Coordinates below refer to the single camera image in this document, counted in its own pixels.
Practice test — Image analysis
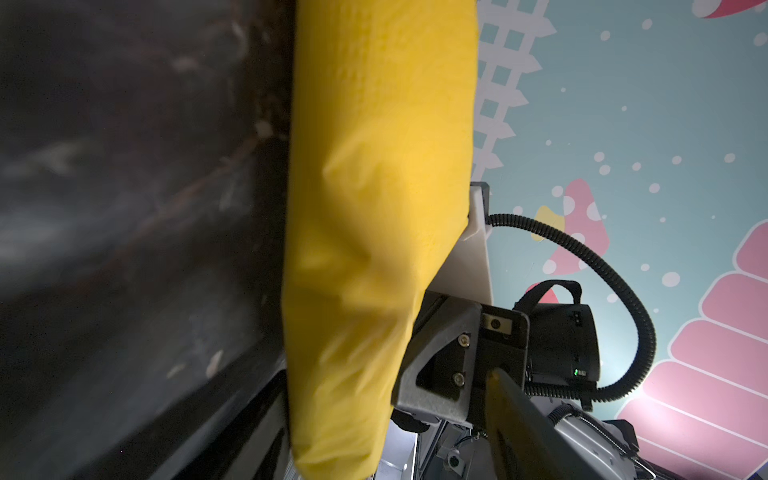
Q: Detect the yellow paper napkin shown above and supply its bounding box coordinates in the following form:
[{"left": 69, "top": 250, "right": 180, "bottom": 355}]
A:
[{"left": 282, "top": 1, "right": 478, "bottom": 479}]

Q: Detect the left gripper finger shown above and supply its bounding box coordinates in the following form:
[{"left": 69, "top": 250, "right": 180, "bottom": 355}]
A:
[{"left": 484, "top": 369, "right": 599, "bottom": 480}]

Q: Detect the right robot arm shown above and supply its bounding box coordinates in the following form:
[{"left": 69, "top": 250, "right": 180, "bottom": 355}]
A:
[{"left": 392, "top": 214, "right": 671, "bottom": 479}]

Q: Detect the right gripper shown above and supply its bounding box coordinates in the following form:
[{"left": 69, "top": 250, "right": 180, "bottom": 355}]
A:
[{"left": 392, "top": 292, "right": 530, "bottom": 430}]

